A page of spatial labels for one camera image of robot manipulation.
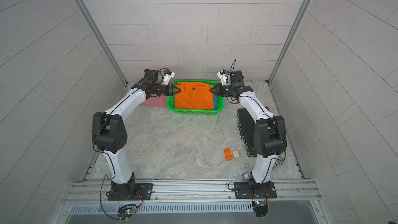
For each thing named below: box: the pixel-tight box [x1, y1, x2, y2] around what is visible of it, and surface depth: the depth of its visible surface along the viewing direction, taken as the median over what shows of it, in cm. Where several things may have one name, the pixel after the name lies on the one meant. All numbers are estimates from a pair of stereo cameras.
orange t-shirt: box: [175, 81, 215, 110], surface depth 90 cm
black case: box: [236, 107, 262, 158], surface depth 86 cm
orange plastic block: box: [223, 147, 233, 162], surface depth 84 cm
